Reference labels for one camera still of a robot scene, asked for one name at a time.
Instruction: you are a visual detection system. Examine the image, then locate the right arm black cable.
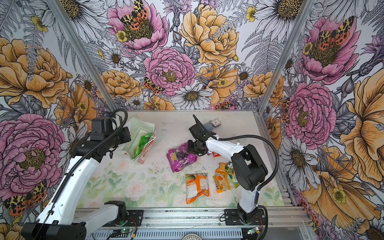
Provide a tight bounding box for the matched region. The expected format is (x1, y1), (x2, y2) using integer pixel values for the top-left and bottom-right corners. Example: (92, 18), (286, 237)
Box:
(214, 134), (280, 193)

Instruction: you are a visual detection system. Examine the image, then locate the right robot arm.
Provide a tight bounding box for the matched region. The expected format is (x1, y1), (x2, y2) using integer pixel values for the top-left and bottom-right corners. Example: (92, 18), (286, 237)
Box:
(188, 116), (268, 225)

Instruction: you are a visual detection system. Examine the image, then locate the white paper bag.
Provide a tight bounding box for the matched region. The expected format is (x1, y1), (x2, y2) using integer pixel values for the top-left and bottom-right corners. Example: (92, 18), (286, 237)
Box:
(118, 118), (156, 165)

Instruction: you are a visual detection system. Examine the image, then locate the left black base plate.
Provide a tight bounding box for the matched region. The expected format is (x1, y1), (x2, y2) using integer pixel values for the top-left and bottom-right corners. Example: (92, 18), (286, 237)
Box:
(103, 210), (144, 227)

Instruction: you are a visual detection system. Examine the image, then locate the pink Fox's candy bag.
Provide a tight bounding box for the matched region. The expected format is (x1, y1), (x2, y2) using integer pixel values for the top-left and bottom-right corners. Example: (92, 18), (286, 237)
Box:
(208, 151), (221, 158)

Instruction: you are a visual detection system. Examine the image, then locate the floral pastel table mat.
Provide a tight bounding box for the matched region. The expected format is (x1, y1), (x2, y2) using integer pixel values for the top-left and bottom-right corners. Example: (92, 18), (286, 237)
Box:
(76, 146), (286, 209)

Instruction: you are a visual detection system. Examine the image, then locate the green yellow snack packet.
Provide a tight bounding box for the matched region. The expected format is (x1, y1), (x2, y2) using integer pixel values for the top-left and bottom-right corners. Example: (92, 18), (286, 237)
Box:
(225, 161), (240, 188)

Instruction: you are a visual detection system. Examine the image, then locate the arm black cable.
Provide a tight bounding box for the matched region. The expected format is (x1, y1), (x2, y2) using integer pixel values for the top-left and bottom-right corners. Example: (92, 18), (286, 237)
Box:
(32, 107), (129, 240)
(214, 134), (280, 193)

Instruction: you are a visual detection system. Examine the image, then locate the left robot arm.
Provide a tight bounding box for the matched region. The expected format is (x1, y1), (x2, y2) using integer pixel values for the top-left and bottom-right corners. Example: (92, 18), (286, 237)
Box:
(21, 109), (131, 240)

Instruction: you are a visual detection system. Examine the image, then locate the small orange snack packet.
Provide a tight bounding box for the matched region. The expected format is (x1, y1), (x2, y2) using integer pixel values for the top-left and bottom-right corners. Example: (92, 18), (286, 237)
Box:
(213, 163), (231, 194)

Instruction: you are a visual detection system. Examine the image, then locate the aluminium front rail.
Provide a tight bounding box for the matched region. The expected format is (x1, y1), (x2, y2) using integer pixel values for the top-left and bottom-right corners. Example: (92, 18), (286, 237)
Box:
(75, 207), (316, 240)

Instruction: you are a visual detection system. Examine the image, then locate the purple grape candy bag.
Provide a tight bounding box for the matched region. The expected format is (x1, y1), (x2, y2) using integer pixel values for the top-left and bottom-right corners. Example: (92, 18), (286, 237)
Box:
(167, 143), (198, 173)

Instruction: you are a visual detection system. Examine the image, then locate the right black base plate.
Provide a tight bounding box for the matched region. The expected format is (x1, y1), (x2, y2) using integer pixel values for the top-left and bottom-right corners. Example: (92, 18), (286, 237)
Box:
(224, 206), (269, 227)

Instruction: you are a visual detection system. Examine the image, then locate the green snack bag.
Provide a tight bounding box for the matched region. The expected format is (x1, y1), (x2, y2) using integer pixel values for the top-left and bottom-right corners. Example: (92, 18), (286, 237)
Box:
(134, 134), (152, 158)

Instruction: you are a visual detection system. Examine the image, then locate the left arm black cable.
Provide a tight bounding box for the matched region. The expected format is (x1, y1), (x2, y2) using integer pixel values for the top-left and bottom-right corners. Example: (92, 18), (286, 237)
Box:
(32, 107), (129, 240)

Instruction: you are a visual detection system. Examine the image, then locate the small white tag card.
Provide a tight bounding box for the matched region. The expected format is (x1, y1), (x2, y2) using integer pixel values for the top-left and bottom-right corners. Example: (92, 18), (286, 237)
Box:
(210, 119), (222, 128)

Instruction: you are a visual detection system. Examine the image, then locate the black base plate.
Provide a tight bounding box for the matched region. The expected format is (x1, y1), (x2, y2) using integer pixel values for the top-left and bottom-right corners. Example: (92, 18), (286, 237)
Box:
(103, 210), (144, 227)
(224, 206), (269, 227)

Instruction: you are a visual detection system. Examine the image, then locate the orange white snack packet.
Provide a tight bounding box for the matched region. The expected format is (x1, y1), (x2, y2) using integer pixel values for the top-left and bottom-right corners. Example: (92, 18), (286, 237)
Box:
(185, 173), (210, 204)

